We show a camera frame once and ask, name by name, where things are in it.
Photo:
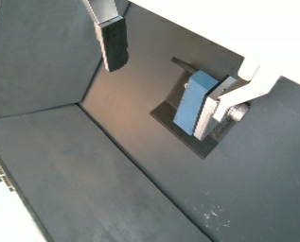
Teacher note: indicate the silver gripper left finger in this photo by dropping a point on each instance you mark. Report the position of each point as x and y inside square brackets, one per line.
[110, 31]

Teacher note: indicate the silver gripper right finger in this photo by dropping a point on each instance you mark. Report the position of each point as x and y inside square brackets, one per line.
[223, 101]

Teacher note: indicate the light blue rectangular block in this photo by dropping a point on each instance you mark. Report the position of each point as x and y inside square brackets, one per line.
[199, 84]

